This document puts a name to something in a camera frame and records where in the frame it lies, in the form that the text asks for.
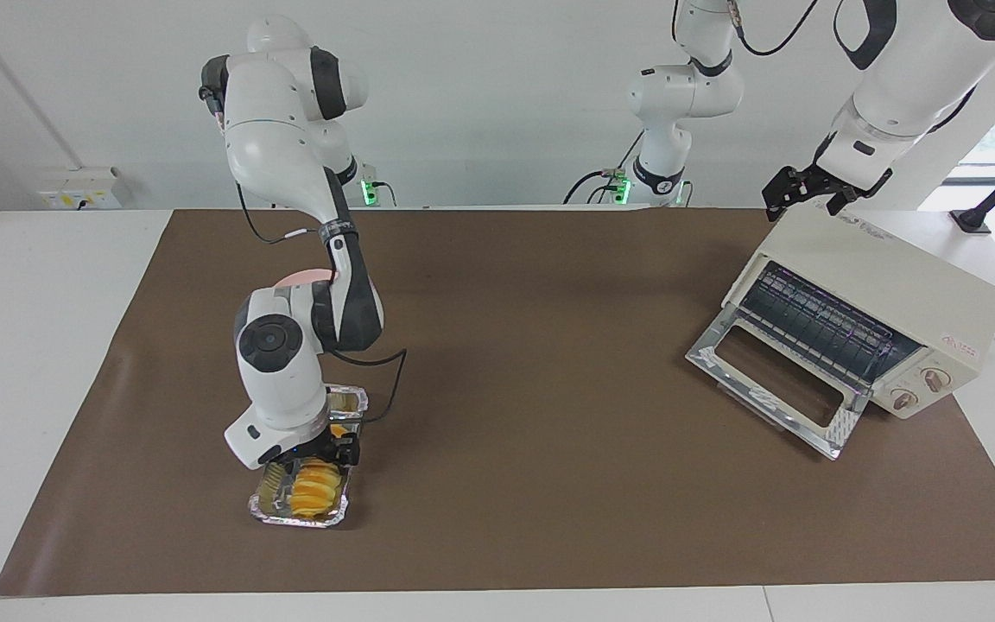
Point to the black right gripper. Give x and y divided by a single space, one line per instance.
320 447

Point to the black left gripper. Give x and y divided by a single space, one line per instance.
824 183

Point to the golden ridged bread loaf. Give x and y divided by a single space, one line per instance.
314 492

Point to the silver aluminium foil tray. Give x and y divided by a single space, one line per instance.
269 510

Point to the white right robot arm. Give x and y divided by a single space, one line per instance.
277 380

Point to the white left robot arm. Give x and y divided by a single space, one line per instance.
921 78

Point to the cream toaster oven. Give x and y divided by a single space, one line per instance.
895 276

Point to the glass oven door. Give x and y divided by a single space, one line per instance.
726 350

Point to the cream oven knob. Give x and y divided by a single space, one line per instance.
936 378
903 399

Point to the pink round plate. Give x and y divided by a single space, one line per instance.
307 277

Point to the brown table mat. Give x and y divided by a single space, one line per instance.
549 501

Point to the white wall socket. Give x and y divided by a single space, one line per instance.
79 192

